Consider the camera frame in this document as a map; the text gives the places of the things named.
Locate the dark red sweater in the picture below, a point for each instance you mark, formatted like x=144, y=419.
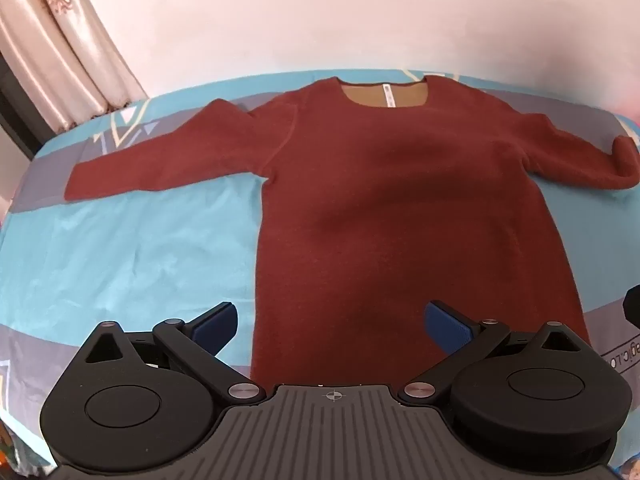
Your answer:
x=390, y=200

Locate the beige satin curtain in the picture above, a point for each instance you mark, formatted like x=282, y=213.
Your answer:
x=55, y=50

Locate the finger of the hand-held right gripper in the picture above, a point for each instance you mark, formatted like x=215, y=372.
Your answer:
x=634, y=307

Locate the blue grey patterned bed sheet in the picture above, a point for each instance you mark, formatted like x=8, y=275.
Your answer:
x=125, y=250

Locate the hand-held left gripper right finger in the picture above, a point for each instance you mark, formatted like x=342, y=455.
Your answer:
x=445, y=329

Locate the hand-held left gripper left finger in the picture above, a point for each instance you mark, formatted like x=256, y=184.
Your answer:
x=219, y=326

